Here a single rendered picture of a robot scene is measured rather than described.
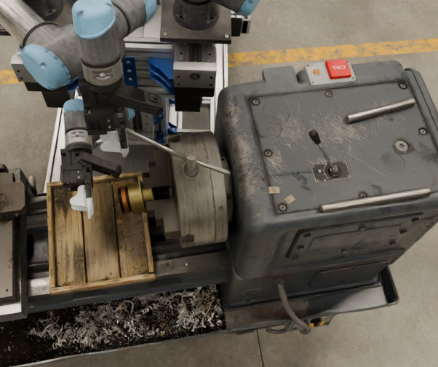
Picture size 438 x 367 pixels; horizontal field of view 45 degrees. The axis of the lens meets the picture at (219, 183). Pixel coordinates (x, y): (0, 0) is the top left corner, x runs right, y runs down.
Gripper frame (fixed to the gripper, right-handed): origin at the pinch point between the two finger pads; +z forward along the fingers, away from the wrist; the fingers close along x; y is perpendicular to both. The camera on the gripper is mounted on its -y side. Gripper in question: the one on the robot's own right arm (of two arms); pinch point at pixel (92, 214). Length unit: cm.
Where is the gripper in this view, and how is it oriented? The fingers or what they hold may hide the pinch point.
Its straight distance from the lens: 146.4
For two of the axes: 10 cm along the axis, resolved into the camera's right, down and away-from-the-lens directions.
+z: 1.6, 9.1, -3.8
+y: -9.8, 0.9, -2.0
